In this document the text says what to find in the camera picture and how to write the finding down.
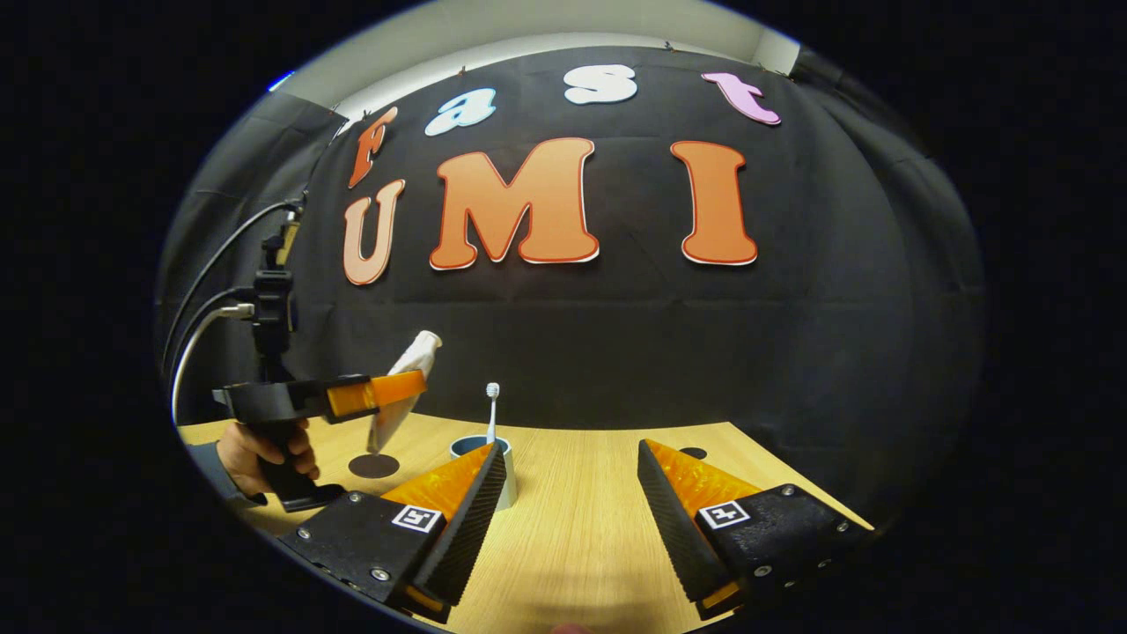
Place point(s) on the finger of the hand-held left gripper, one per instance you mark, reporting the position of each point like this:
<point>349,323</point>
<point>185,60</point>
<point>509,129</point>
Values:
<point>387,389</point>

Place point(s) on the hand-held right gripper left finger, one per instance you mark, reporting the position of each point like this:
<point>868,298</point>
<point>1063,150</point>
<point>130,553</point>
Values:
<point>462,537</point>

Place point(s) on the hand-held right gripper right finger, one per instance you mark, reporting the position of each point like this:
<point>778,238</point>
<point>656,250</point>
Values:
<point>673,528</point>

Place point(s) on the white toothpaste tube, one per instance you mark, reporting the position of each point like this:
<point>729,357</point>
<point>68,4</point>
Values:
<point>414,357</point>

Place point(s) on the dark brown round coaster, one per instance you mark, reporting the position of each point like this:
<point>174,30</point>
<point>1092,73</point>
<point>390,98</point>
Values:
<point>373,466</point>

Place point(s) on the light blue cup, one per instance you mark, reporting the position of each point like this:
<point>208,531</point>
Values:
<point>464,447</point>

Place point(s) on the white toothbrush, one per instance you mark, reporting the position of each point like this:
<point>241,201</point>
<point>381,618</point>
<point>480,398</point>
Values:
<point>493,390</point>

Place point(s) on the wooden desktop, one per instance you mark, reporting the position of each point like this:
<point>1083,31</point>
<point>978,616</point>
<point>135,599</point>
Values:
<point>581,528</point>

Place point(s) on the black backdrop cloth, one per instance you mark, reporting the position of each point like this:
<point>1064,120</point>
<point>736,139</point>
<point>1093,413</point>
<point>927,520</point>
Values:
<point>616,352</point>

